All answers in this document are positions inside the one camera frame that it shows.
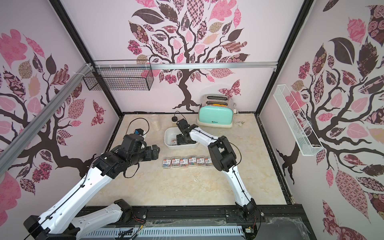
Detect black wire basket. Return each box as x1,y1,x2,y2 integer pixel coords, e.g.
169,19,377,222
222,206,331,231
83,59,155,91

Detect aluminium rail left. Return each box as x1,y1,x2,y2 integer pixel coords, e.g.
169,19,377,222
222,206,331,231
1,63,91,175

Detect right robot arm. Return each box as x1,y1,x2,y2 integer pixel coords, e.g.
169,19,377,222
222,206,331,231
177,124,257,221

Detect mint green toaster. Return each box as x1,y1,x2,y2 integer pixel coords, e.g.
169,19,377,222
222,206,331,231
197,94,236,128

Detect white wire basket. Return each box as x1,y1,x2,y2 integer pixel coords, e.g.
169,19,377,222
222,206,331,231
273,85,324,157

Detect aluminium rail back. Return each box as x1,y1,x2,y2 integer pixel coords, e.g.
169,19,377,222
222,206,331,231
92,61,279,70

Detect white plastic storage box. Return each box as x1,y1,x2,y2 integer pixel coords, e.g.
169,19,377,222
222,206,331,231
164,127,199,150

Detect aluminium rail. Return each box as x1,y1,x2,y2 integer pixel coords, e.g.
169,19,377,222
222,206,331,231
1,63,91,175
92,61,279,70

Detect black-lidded spice bottle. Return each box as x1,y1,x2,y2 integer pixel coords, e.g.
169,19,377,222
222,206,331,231
172,116,178,125

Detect white cable duct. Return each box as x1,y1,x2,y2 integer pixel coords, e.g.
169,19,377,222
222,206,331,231
82,226,244,240

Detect black base frame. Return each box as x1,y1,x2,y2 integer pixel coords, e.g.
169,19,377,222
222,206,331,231
77,205,316,240

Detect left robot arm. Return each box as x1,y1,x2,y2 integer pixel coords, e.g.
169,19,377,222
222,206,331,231
24,129,161,240

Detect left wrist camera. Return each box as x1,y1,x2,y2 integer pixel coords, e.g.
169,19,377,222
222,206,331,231
122,129,147,152

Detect paper clip box side-left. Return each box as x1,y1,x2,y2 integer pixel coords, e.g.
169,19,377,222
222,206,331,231
180,157,189,168

